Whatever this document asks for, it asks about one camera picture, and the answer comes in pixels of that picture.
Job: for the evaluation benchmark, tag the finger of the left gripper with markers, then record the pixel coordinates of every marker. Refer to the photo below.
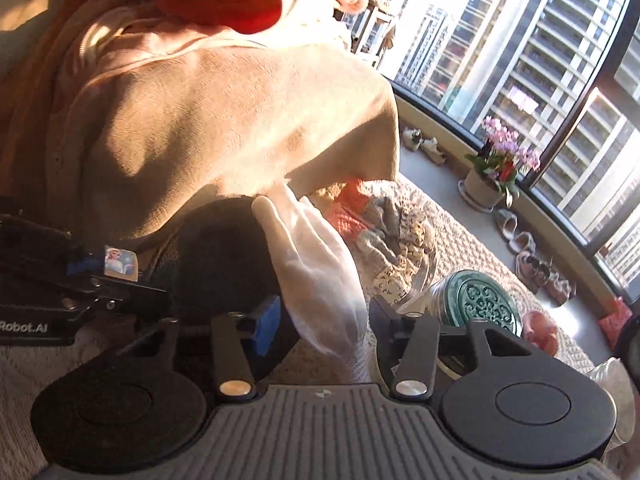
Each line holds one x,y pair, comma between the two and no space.
85,266

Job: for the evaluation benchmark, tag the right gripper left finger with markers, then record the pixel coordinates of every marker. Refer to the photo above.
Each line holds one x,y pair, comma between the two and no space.
223,350

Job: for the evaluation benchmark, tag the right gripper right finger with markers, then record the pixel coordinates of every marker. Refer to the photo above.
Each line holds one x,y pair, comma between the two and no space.
418,356

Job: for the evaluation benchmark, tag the grey patterned fabric bundle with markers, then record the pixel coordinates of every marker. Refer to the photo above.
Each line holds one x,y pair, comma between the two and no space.
387,233

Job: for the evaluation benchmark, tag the white glove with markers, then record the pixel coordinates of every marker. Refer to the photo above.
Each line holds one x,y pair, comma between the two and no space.
320,288

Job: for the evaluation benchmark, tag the pink hair scrunchie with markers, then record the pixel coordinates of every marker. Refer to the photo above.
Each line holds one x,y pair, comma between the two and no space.
539,330

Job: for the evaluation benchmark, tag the white lace tablecloth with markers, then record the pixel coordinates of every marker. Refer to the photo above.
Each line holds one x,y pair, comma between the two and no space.
26,371

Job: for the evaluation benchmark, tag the green lid glass jar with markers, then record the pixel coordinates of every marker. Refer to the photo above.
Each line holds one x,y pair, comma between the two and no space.
464,296

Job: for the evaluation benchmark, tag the sneaker pair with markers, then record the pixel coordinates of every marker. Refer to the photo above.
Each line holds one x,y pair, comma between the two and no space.
531,271

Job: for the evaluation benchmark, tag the grey slipper pair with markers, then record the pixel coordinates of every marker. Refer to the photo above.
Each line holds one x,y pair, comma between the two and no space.
517,241

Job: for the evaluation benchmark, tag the pink shoe pair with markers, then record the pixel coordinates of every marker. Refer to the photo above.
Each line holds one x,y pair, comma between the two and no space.
560,289

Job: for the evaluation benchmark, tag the beige cloth pile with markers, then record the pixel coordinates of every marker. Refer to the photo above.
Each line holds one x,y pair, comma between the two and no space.
120,116

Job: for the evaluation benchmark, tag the pink orchid flower pot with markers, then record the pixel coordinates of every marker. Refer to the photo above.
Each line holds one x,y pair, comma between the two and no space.
495,167

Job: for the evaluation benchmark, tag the white powder plastic jar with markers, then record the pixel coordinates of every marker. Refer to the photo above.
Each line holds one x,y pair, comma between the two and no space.
613,377

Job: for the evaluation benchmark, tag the white shoe pair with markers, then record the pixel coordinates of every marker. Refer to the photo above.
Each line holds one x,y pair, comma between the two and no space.
414,140

